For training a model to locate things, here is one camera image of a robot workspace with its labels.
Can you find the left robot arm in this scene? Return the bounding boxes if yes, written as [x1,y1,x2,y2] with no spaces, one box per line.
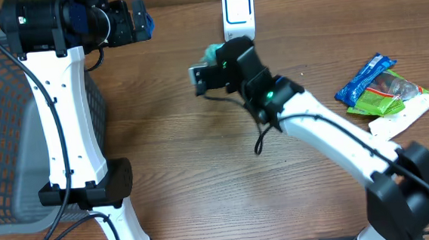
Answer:
[0,0,154,240]

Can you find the mint green white packet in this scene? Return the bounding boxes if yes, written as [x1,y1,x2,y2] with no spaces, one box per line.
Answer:
[199,44,223,66]

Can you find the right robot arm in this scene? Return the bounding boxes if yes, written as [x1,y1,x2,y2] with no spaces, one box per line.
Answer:
[188,36,429,240]

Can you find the green gummy candy bag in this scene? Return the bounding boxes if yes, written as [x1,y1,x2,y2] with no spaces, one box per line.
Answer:
[347,69,429,117]

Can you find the grey plastic mesh basket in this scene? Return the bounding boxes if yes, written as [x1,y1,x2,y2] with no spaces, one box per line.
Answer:
[0,32,106,235]

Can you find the blue snack packet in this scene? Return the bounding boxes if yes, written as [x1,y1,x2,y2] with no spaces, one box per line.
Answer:
[335,54,397,106]

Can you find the white tube with gold cap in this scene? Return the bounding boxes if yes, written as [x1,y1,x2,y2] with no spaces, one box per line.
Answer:
[369,91,429,140]

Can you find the white barcode scanner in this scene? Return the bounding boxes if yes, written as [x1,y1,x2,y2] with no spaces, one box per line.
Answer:
[221,0,256,42]

